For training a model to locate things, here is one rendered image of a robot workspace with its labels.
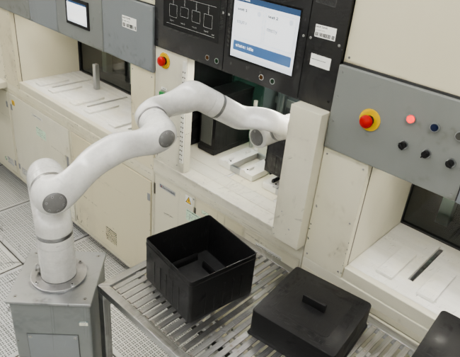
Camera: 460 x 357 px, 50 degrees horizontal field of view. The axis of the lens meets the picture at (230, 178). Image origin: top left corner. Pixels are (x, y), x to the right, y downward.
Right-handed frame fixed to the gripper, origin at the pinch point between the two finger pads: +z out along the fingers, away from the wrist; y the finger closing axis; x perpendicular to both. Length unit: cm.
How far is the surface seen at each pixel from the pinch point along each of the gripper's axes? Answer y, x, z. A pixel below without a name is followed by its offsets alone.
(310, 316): 50, -35, -57
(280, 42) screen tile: 3.6, 35.4, -30.0
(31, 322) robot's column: -22, -56, -113
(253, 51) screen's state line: -7.7, 29.7, -30.1
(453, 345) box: 88, -19, -51
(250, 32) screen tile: -9.8, 35.5, -30.1
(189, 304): 20, -37, -80
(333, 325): 57, -35, -54
